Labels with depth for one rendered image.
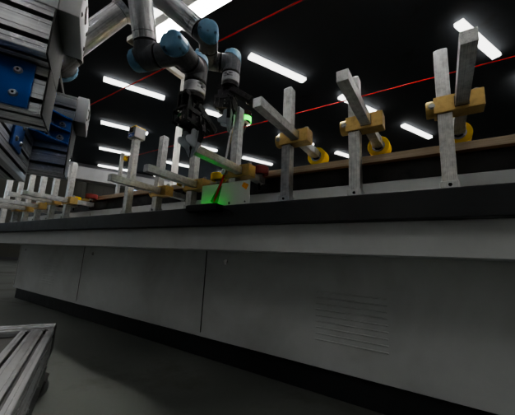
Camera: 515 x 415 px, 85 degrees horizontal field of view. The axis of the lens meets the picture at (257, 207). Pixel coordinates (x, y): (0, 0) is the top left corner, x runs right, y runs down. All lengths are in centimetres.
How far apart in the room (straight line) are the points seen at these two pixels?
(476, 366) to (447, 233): 42
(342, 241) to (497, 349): 52
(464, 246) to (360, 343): 50
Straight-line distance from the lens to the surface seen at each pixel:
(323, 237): 96
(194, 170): 136
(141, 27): 110
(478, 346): 113
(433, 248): 90
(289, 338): 127
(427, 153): 114
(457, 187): 89
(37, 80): 68
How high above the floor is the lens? 49
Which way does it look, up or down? 10 degrees up
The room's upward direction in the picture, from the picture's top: 3 degrees clockwise
